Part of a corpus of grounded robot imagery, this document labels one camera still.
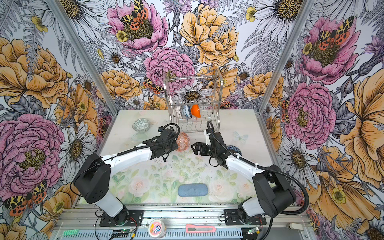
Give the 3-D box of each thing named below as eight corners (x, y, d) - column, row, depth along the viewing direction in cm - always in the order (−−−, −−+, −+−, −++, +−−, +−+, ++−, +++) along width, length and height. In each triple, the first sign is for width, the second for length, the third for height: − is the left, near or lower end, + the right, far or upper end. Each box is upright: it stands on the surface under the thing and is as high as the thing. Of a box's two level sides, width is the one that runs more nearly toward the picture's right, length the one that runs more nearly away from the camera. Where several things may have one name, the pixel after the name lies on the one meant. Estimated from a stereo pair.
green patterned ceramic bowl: (132, 134, 109) (130, 130, 106) (136, 121, 117) (134, 118, 114) (147, 134, 109) (146, 130, 106) (151, 122, 117) (149, 118, 114)
